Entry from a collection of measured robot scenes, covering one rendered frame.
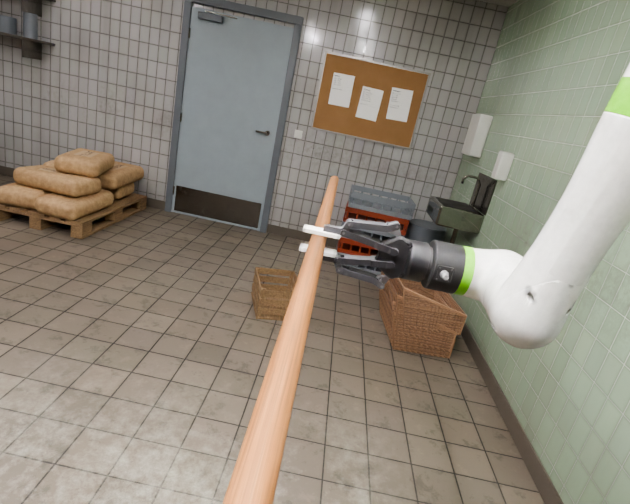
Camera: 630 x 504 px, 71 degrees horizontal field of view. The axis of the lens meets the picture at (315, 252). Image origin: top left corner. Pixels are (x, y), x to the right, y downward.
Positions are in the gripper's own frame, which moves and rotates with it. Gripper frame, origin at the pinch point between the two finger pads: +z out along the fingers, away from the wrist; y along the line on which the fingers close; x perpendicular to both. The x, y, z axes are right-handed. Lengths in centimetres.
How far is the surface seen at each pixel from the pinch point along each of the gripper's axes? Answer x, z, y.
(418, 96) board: 382, -63, -51
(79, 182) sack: 268, 206, 73
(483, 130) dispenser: 325, -117, -31
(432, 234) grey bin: 325, -100, 68
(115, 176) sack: 317, 201, 74
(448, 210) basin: 266, -92, 33
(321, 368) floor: 144, -15, 119
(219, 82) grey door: 381, 133, -27
